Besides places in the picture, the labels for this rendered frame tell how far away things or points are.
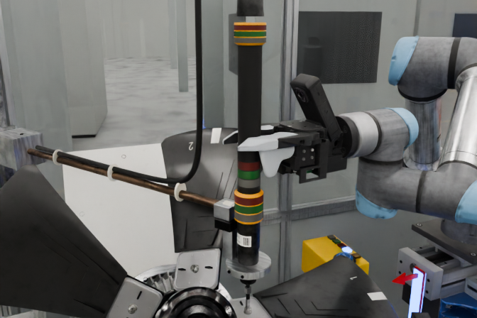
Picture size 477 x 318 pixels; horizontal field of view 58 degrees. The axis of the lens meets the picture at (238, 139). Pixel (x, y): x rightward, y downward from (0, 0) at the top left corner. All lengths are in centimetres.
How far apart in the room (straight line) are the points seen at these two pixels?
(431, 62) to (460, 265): 62
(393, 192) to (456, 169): 11
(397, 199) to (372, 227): 101
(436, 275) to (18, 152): 109
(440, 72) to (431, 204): 37
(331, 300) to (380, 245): 109
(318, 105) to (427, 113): 56
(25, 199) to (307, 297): 48
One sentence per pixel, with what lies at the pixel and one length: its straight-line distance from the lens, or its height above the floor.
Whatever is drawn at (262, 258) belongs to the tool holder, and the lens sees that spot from 70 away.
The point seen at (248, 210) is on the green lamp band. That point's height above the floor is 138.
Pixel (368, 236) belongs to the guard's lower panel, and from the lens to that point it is 181.
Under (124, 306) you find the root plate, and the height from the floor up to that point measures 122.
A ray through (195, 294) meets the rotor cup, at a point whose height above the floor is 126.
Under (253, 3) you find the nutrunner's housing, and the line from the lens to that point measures 58.
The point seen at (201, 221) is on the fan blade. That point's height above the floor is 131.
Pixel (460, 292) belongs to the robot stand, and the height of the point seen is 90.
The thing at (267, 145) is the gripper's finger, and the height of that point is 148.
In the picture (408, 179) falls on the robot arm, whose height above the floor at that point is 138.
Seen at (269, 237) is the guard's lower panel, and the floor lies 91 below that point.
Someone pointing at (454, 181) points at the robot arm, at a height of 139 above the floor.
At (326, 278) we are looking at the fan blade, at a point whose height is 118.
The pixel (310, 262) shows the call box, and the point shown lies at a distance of 119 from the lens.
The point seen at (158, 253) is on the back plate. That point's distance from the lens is 96.
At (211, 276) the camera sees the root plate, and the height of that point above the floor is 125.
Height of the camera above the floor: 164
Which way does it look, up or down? 15 degrees down
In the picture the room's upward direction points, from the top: straight up
